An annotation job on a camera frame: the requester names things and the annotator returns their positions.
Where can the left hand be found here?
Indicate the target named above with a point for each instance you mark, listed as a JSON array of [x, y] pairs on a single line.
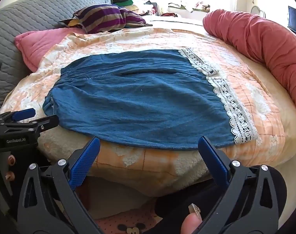
[[11, 160]]

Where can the purple striped cloth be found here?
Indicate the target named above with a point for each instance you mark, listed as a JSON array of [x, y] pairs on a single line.
[[104, 17]]

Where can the blue pants with lace trim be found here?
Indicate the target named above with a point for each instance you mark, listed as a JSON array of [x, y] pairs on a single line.
[[162, 99]]

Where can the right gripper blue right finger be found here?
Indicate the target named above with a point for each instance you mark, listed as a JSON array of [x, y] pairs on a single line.
[[216, 161]]

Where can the pink pillow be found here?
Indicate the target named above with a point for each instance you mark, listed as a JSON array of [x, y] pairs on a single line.
[[33, 45]]

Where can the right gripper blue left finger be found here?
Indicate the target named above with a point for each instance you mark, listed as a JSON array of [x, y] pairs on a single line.
[[81, 162]]

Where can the red rolled duvet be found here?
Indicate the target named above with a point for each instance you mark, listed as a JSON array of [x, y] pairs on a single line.
[[259, 39]]

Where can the pile of clothes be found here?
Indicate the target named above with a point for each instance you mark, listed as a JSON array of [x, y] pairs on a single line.
[[176, 9]]

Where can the right hand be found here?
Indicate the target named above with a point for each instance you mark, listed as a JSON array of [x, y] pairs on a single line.
[[192, 221]]

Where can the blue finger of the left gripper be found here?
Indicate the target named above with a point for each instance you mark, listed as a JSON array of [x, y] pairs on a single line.
[[23, 114], [43, 124]]

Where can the grey quilted headboard cushion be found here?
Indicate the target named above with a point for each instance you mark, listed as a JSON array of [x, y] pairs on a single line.
[[24, 16]]

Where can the pink mickey mouse slipper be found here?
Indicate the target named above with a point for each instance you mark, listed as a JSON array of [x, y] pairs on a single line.
[[132, 221]]

